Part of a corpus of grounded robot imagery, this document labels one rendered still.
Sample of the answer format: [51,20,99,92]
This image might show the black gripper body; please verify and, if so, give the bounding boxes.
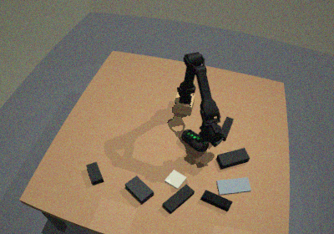
[190,126,207,151]

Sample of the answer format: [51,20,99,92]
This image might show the dark grey controller unit with white label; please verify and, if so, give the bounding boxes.
[181,130,209,152]

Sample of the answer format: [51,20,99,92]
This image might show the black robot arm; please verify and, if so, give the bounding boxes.
[177,52,224,147]

